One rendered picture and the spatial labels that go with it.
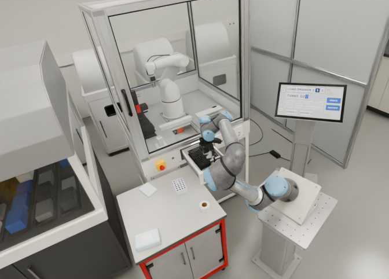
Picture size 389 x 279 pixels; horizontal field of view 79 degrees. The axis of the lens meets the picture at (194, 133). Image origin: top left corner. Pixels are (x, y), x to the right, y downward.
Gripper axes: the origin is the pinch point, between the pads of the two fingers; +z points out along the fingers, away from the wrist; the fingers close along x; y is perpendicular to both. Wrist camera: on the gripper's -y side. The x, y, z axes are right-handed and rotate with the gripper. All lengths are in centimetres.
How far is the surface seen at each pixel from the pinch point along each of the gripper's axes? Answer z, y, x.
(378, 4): -75, -167, -7
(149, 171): 9, 44, -23
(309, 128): 13, -99, 3
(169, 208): 17.6, 42.3, 12.6
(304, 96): -17, -95, -4
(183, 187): 13.9, 27.4, 3.7
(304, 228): 17, -22, 70
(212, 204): 17.6, 15.4, 25.5
